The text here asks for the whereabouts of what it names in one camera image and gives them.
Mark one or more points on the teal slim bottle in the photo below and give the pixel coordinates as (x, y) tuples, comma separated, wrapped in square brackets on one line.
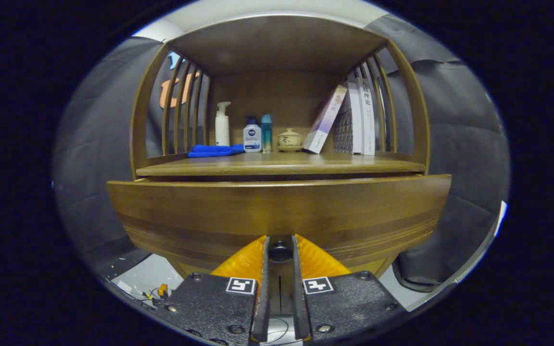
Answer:
[(267, 134)]

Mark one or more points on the blue folded cloth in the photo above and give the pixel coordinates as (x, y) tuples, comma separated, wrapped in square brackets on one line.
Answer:
[(209, 151)]

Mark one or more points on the black drawer knob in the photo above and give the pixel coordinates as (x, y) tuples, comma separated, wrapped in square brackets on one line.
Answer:
[(281, 251)]

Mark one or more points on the white pump bottle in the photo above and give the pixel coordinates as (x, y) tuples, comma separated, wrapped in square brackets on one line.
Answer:
[(222, 129)]

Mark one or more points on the white bottle with blue cap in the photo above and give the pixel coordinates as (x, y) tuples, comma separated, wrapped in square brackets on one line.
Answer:
[(252, 139)]

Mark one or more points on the book with patterned cover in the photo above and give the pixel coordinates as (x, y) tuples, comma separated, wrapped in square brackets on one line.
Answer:
[(344, 129)]

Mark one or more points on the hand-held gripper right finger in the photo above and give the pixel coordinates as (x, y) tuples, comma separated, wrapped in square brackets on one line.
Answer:
[(349, 302)]

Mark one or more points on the small orange part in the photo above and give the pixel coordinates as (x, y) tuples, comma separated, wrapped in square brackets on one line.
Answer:
[(162, 290)]

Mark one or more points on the wooden cabinet countertop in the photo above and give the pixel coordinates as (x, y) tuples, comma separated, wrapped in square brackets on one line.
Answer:
[(282, 166)]

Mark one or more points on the brown wooden cabinet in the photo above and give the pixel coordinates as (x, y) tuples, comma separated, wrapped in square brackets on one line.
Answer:
[(277, 43)]

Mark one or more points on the purple and white book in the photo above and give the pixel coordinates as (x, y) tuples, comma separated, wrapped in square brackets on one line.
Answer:
[(324, 120)]

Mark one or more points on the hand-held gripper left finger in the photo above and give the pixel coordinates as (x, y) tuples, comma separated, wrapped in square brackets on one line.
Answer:
[(209, 307)]

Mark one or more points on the cream lidded teacup with saucer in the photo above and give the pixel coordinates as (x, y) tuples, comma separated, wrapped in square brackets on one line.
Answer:
[(290, 139)]

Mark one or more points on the wooden drawer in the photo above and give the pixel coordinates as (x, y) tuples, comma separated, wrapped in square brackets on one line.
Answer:
[(258, 211)]

